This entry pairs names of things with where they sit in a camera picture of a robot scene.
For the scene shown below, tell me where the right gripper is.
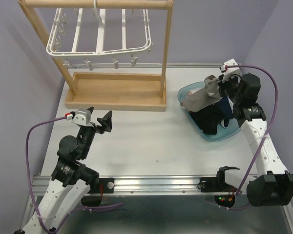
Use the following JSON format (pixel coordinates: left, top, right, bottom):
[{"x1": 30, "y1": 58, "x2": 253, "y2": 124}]
[{"x1": 216, "y1": 72, "x2": 242, "y2": 104}]

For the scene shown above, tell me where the navy underwear white trim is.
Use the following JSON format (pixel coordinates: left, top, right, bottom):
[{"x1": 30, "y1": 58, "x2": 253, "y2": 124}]
[{"x1": 214, "y1": 97, "x2": 234, "y2": 129}]

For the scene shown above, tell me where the black underwear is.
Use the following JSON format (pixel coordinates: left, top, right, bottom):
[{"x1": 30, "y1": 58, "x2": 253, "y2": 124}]
[{"x1": 189, "y1": 105, "x2": 225, "y2": 135}]

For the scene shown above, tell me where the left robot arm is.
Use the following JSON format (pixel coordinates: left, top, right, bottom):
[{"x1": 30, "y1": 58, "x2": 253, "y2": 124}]
[{"x1": 16, "y1": 107, "x2": 112, "y2": 234}]

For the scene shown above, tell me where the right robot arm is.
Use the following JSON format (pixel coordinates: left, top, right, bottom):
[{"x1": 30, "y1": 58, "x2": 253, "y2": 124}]
[{"x1": 215, "y1": 73, "x2": 293, "y2": 207}]

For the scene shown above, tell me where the white plastic clip hanger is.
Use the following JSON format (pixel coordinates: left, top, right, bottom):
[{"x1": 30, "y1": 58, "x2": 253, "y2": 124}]
[{"x1": 46, "y1": 0, "x2": 152, "y2": 71}]

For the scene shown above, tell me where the wooden clothes rack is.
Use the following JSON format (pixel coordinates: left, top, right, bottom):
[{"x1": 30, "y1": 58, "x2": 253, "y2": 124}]
[{"x1": 18, "y1": 0, "x2": 174, "y2": 112}]

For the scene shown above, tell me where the teal plastic basin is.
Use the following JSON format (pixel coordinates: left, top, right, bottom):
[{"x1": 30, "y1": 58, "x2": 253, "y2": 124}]
[{"x1": 177, "y1": 81, "x2": 241, "y2": 142}]

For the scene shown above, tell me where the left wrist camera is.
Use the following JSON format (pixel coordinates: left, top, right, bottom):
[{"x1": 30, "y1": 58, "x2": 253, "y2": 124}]
[{"x1": 71, "y1": 109, "x2": 91, "y2": 127}]

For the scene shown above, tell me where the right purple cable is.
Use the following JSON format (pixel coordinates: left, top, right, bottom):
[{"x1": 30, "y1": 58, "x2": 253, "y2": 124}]
[{"x1": 226, "y1": 64, "x2": 278, "y2": 211}]

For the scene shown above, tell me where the purple cable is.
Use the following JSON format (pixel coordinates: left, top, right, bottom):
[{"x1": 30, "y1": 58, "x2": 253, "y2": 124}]
[
  {"x1": 25, "y1": 113, "x2": 124, "y2": 232},
  {"x1": 226, "y1": 64, "x2": 278, "y2": 211}
]

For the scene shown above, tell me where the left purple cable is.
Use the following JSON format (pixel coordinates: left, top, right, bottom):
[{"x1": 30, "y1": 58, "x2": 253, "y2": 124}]
[{"x1": 25, "y1": 113, "x2": 124, "y2": 232}]

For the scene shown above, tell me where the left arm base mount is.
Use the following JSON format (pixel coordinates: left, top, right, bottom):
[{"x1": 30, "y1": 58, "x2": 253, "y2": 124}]
[{"x1": 88, "y1": 177, "x2": 115, "y2": 194}]

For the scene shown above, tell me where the aluminium mounting rail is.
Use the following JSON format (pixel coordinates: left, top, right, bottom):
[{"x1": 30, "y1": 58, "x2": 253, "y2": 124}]
[{"x1": 30, "y1": 173, "x2": 290, "y2": 195}]

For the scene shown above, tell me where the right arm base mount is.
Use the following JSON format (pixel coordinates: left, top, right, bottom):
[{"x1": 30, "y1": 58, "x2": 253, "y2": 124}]
[{"x1": 197, "y1": 166, "x2": 240, "y2": 193}]

